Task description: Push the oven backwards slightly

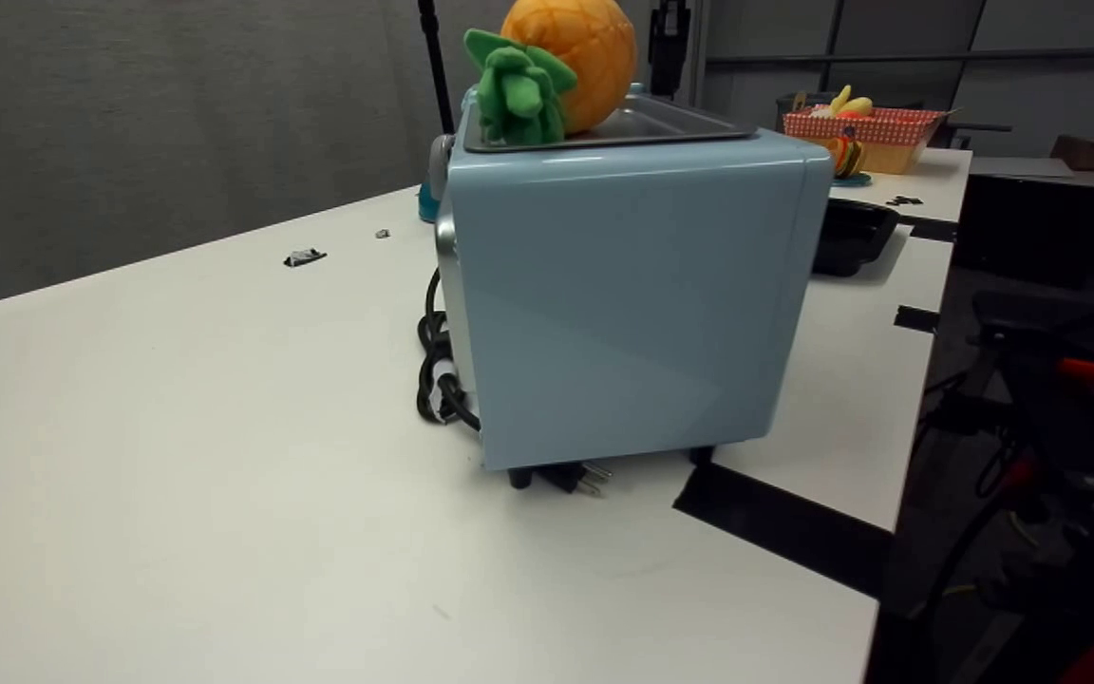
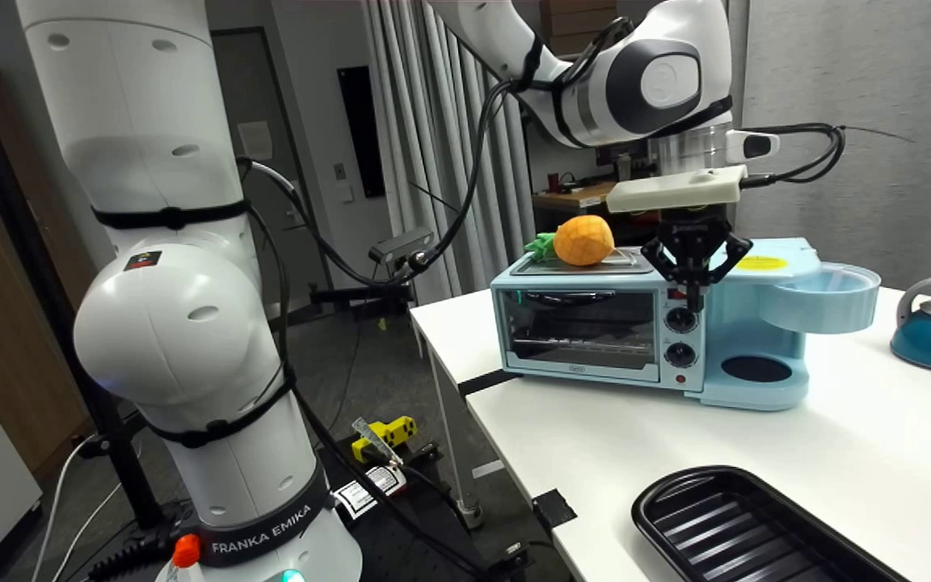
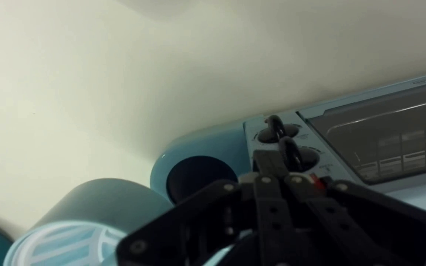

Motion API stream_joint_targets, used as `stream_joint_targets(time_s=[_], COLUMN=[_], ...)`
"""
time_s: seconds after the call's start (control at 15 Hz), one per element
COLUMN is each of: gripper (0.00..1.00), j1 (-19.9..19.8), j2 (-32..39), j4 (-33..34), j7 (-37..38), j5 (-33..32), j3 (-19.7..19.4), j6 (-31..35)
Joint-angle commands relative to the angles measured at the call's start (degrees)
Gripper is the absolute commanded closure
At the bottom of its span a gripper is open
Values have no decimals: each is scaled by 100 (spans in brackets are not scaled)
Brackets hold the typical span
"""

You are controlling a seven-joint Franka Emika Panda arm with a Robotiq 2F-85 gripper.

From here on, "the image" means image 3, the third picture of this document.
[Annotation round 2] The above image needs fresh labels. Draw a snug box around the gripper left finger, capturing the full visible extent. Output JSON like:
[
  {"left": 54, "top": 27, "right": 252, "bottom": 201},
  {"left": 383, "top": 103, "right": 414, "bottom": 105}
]
[{"left": 116, "top": 150, "right": 295, "bottom": 266}]

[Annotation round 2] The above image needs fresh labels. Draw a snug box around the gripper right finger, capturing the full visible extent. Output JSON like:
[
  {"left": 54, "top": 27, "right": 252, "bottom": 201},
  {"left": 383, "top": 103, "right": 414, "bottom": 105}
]
[{"left": 284, "top": 173, "right": 426, "bottom": 266}]

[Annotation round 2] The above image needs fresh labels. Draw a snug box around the black oven knob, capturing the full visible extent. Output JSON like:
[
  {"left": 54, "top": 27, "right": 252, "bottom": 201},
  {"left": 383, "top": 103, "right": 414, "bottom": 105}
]
[
  {"left": 257, "top": 115, "right": 301, "bottom": 144},
  {"left": 278, "top": 137, "right": 321, "bottom": 173}
]

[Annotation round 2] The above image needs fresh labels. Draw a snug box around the light blue toaster oven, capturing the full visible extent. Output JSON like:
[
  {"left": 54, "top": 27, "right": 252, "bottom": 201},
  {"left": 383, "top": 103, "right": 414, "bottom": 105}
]
[{"left": 150, "top": 68, "right": 426, "bottom": 222}]

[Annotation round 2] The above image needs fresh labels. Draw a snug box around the glass oven door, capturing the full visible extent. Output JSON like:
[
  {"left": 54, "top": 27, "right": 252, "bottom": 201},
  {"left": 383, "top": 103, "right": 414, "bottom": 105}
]
[{"left": 297, "top": 69, "right": 426, "bottom": 185}]

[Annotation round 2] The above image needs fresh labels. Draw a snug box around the teal cylindrical container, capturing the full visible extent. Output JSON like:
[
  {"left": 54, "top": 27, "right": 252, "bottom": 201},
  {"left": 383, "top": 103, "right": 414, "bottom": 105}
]
[{"left": 4, "top": 178, "right": 173, "bottom": 266}]

